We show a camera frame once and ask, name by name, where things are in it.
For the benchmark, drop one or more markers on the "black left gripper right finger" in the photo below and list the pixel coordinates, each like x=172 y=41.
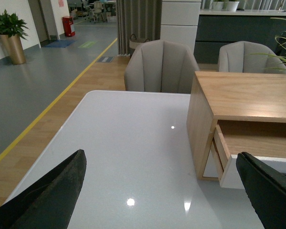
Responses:
x=266 y=190

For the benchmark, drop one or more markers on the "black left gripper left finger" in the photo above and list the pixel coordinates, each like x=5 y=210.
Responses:
x=50 y=201

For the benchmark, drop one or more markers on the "white front wooden drawer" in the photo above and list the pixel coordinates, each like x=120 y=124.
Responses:
x=264 y=140

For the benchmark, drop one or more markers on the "wooden drawer cabinet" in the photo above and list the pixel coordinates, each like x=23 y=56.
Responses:
x=216 y=96

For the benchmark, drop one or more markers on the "grey upholstered chair right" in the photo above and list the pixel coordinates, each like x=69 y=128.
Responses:
x=249 y=57

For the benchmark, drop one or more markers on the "grey upholstered chair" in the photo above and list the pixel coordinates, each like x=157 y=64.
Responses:
x=249 y=57
x=161 y=66

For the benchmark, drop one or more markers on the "blue floor mat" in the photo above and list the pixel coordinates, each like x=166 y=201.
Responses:
x=60 y=44

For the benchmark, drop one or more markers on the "dark grey counter cabinet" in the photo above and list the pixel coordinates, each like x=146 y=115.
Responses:
x=219 y=29

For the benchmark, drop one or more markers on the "grey upholstered chair left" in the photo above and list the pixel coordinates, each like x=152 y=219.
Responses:
x=161 y=66

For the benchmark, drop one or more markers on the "potted plant in gold pot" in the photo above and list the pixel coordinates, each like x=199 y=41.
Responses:
x=12 y=29

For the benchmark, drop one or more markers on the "red fire extinguisher box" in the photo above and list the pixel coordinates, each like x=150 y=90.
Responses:
x=68 y=26

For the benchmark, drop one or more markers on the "white plant pot right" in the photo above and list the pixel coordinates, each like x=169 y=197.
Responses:
x=232 y=5

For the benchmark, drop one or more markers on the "white plant pot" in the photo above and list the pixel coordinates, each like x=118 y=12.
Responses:
x=217 y=5
x=232 y=5

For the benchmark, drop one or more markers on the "white plant pot left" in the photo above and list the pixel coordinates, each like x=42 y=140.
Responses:
x=217 y=5

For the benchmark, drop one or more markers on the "white filing cabinet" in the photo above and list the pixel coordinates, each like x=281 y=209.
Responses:
x=179 y=21

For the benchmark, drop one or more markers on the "grey office chair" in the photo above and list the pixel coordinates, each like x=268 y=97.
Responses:
x=96 y=13

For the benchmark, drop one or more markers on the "grey pleated curtain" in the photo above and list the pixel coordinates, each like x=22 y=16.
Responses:
x=139 y=17

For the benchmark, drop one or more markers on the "woven basket with handles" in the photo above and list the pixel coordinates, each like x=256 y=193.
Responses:
x=134 y=42

